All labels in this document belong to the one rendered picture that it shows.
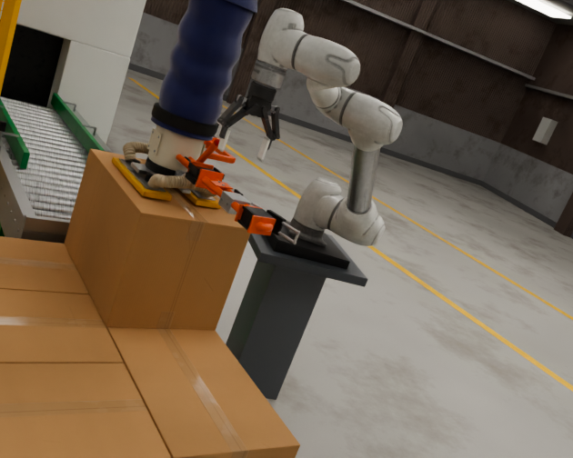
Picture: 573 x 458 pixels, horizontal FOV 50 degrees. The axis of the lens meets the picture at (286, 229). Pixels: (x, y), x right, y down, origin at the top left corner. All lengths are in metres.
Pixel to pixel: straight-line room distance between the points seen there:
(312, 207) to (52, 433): 1.52
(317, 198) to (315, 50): 1.10
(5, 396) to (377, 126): 1.40
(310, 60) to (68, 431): 1.10
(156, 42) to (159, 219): 10.93
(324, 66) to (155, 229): 0.71
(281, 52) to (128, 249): 0.75
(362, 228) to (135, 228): 1.05
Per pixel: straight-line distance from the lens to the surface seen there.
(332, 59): 1.68
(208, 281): 2.11
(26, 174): 3.23
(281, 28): 1.75
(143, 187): 2.06
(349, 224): 2.59
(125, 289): 2.01
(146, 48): 12.77
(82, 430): 1.64
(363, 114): 2.19
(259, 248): 2.54
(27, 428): 1.62
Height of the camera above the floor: 1.55
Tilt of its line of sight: 16 degrees down
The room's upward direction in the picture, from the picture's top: 21 degrees clockwise
